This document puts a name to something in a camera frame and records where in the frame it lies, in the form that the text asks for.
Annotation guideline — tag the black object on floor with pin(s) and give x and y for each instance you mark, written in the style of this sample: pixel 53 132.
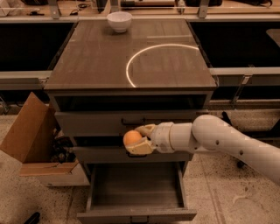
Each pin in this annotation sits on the black object on floor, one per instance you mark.
pixel 34 219

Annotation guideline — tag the white ceramic bowl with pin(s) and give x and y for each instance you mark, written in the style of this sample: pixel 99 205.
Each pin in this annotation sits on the white ceramic bowl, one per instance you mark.
pixel 119 21

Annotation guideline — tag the metal rail right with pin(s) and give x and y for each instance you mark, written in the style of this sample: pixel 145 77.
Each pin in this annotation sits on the metal rail right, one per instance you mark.
pixel 236 87

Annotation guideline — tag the orange fruit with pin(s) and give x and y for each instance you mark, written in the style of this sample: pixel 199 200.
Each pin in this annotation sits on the orange fruit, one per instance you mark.
pixel 131 137

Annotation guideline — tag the grey open bottom drawer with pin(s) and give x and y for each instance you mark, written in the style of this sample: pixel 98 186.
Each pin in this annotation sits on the grey open bottom drawer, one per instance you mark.
pixel 136 193

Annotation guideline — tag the grey top drawer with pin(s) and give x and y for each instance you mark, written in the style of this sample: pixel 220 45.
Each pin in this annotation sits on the grey top drawer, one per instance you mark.
pixel 115 123

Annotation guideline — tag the open cardboard box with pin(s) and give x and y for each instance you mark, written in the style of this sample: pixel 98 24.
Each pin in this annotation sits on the open cardboard box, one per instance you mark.
pixel 30 141

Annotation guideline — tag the grey drawer cabinet wood top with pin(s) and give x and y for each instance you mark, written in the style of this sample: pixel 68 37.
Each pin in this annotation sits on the grey drawer cabinet wood top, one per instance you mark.
pixel 154 65

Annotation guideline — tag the grey middle drawer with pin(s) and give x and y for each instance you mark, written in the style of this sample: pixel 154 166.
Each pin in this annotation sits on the grey middle drawer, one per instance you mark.
pixel 103 155

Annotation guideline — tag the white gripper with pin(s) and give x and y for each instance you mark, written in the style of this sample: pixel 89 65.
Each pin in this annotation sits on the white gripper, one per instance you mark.
pixel 161 136

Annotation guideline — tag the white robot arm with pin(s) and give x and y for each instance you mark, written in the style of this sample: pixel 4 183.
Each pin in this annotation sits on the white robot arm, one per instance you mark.
pixel 206 134

